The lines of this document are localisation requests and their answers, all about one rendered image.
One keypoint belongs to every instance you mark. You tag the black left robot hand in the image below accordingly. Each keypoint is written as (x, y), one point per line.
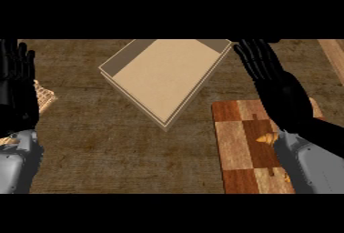
(18, 91)

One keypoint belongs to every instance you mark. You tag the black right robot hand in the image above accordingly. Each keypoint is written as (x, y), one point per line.
(287, 97)

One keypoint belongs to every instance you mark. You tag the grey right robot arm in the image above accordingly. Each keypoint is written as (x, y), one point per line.
(314, 167)

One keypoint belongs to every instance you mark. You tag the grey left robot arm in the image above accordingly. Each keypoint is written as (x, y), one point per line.
(15, 160)

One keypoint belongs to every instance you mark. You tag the golden croissant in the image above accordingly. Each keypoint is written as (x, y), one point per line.
(268, 138)

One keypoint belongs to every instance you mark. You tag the checkered wooden cutting board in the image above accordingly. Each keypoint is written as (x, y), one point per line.
(244, 145)

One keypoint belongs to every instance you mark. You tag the tan cardboard box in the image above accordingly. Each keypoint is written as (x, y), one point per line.
(166, 79)

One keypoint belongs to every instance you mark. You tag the tan wicker basket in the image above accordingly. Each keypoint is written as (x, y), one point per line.
(43, 97)

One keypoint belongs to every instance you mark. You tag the pale wooden plank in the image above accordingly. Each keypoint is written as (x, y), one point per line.
(334, 54)

